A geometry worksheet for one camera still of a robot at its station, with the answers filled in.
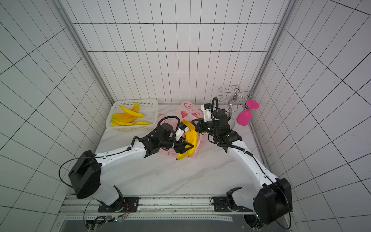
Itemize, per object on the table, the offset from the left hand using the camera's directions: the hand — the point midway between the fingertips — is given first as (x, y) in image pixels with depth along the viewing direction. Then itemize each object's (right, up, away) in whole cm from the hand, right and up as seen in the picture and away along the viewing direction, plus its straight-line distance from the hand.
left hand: (187, 146), depth 78 cm
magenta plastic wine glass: (+34, +16, +7) cm, 38 cm away
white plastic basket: (-32, +23, +36) cm, 53 cm away
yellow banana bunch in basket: (-43, +15, +26) cm, 53 cm away
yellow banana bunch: (+2, +5, -2) cm, 6 cm away
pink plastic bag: (-11, -5, +7) cm, 14 cm away
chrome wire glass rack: (+30, +29, +6) cm, 42 cm away
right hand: (+3, +16, -2) cm, 16 cm away
